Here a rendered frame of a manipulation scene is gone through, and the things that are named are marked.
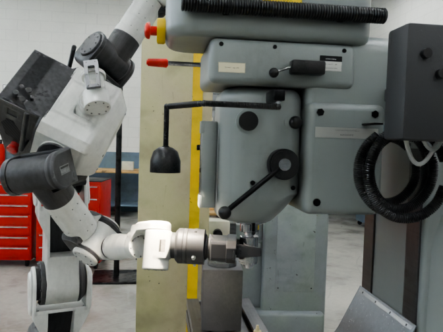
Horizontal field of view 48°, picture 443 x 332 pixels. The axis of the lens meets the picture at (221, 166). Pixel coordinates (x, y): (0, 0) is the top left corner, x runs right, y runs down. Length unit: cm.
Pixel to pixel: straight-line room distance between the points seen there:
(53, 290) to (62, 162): 56
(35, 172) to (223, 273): 61
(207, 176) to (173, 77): 180
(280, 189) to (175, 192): 184
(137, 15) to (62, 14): 907
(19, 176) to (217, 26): 60
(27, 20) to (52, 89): 933
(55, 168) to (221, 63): 48
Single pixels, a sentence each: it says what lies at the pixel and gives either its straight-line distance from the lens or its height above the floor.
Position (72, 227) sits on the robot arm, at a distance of 140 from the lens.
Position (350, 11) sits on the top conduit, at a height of 179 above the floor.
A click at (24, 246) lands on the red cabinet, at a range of 611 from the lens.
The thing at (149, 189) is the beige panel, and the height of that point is 120.
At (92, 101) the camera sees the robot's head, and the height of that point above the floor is 159.
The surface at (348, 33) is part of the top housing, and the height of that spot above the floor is 175.
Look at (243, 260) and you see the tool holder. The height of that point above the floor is 121.
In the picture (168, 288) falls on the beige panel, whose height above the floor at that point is 62.
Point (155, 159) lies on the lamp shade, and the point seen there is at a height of 146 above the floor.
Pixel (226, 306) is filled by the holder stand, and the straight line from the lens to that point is 155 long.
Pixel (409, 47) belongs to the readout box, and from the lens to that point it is 97.
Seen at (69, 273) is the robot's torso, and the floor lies 105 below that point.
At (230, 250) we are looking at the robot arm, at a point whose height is 124.
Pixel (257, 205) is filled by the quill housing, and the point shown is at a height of 136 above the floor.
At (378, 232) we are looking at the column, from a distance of 144.
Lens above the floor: 151
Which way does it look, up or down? 3 degrees down
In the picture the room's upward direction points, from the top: 2 degrees clockwise
